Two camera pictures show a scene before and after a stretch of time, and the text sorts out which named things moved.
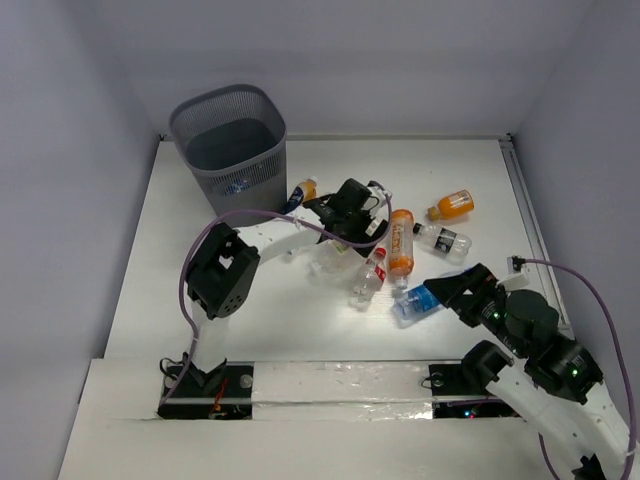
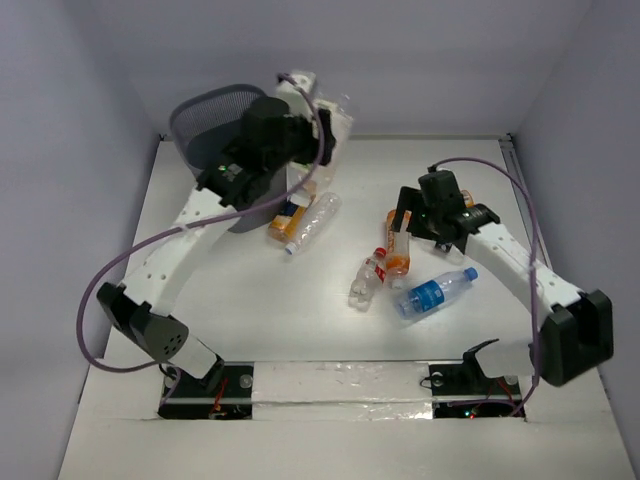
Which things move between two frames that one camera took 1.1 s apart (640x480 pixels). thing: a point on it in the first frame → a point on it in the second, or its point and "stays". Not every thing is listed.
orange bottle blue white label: (305, 191) stays
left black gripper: (343, 220) → (310, 136)
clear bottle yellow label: (329, 257) → (299, 176)
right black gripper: (449, 290) → (412, 199)
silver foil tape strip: (342, 391) stays
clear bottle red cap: (370, 277) stays
